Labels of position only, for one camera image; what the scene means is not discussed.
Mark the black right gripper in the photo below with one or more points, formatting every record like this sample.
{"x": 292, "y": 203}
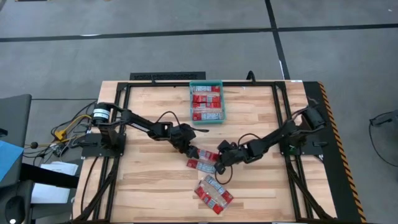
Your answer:
{"x": 236, "y": 157}

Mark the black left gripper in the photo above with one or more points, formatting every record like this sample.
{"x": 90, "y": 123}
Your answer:
{"x": 182, "y": 143}

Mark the red microwave popcorn bag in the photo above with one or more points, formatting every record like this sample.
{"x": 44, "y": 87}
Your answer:
{"x": 210, "y": 198}
{"x": 207, "y": 116}
{"x": 207, "y": 155}
{"x": 206, "y": 107}
{"x": 201, "y": 165}
{"x": 206, "y": 99}
{"x": 205, "y": 89}
{"x": 216, "y": 190}

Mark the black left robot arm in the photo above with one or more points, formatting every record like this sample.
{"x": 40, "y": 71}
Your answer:
{"x": 140, "y": 123}

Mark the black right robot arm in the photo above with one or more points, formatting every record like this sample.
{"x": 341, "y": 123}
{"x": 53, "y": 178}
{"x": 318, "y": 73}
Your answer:
{"x": 273, "y": 137}

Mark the teal plastic basket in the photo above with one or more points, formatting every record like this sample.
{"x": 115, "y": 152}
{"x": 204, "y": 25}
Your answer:
{"x": 207, "y": 122}

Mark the black floor grille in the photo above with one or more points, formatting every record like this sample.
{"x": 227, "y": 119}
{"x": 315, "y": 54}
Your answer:
{"x": 168, "y": 76}

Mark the black flat bar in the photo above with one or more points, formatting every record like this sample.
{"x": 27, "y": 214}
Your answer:
{"x": 49, "y": 177}

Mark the white paper sheets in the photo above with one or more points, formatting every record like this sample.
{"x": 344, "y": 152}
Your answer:
{"x": 53, "y": 193}

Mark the black round knob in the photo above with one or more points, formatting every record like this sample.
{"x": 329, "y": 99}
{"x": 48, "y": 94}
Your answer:
{"x": 34, "y": 145}

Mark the dark grey desk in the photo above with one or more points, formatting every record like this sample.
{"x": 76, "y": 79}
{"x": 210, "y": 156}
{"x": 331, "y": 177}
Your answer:
{"x": 15, "y": 118}

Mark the blue sheet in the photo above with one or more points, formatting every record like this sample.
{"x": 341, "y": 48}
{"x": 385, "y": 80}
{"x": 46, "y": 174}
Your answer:
{"x": 9, "y": 158}

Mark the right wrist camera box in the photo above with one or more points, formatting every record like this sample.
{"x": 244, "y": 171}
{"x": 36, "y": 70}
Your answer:
{"x": 226, "y": 145}

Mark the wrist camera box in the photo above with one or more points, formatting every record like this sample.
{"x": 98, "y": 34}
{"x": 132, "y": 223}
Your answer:
{"x": 226, "y": 145}
{"x": 186, "y": 130}

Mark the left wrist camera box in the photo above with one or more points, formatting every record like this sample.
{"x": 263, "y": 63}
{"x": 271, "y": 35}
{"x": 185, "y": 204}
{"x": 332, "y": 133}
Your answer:
{"x": 186, "y": 130}

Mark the black aluminium table frame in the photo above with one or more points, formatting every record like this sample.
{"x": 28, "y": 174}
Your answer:
{"x": 155, "y": 84}

